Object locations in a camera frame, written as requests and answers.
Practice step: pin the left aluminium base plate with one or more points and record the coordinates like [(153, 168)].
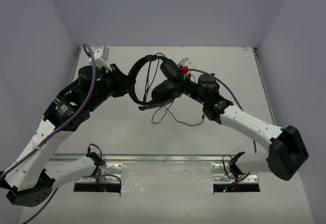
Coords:
[(105, 175)]

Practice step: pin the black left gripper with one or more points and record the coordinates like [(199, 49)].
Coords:
[(118, 79)]

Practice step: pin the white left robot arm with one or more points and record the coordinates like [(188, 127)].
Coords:
[(28, 181)]

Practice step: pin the aluminium table rail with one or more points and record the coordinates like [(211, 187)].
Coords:
[(140, 157)]

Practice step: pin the aluminium base plate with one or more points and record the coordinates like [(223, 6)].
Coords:
[(221, 175), (105, 175)]

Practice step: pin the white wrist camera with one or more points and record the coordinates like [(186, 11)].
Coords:
[(185, 65), (100, 55)]

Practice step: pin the black headset with microphone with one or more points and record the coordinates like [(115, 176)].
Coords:
[(166, 91)]

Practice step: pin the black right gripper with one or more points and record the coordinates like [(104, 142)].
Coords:
[(185, 80)]

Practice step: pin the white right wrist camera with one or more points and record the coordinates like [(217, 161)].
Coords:
[(185, 65)]

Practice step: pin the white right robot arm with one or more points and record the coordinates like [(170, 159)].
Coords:
[(285, 151)]

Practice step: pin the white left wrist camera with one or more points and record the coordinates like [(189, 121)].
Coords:
[(100, 55)]

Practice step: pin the right aluminium base plate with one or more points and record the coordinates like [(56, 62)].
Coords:
[(221, 175)]

